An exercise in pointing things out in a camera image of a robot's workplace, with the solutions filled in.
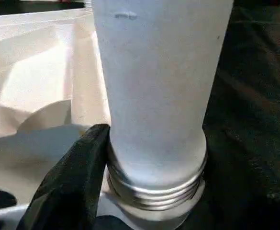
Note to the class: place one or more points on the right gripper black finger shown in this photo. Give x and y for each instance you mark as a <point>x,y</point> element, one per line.
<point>68,191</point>

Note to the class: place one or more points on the white plastic table top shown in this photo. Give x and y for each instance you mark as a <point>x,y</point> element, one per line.
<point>34,96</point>

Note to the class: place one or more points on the white plastic table leg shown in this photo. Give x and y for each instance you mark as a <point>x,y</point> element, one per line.
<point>159,86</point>

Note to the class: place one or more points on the black work mat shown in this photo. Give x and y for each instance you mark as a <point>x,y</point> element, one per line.
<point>254,120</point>

